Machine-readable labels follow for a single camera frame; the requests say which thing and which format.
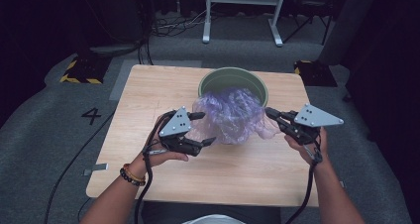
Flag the bundle of floor cables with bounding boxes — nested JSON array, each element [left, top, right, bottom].
[[150, 8, 214, 39]]

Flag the person's right hand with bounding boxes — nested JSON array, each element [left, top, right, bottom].
[[283, 127, 332, 168]]

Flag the person's white shirt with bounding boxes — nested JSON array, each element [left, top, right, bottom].
[[180, 214, 248, 224]]

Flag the dark equipment stand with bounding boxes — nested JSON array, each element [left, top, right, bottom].
[[76, 0, 155, 66]]

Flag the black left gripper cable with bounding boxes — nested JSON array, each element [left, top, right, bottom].
[[134, 110, 177, 224]]

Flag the person's dark pants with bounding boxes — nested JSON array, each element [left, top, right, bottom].
[[141, 201, 282, 224]]

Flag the long black floor cable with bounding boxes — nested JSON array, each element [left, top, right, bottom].
[[43, 108, 117, 224]]

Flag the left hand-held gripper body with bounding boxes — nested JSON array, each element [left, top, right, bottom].
[[158, 106, 203, 158]]

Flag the person's left hand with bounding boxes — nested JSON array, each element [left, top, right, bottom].
[[135, 115, 189, 177]]

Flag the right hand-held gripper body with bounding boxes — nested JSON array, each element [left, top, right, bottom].
[[286, 103, 345, 146]]

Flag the orange beaded bracelet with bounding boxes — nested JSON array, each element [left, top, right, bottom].
[[122, 163, 147, 183]]

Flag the black tripod stand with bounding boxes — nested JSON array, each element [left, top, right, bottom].
[[282, 0, 334, 48]]

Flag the green plastic bin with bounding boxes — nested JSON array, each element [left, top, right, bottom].
[[197, 66, 269, 108]]

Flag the purple plastic bag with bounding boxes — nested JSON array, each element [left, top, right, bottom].
[[190, 86, 282, 146]]

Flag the black yellow striped base plate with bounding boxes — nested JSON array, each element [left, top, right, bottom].
[[59, 55, 112, 85], [293, 59, 339, 88]]

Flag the black beaded bracelet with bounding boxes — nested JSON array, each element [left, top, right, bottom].
[[119, 167, 147, 188]]

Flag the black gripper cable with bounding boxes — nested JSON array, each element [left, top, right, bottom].
[[285, 141, 324, 224], [134, 110, 177, 224]]

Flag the grey pillar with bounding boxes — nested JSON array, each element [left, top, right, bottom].
[[318, 0, 381, 66]]

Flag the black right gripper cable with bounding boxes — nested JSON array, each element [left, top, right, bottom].
[[285, 141, 324, 224]]

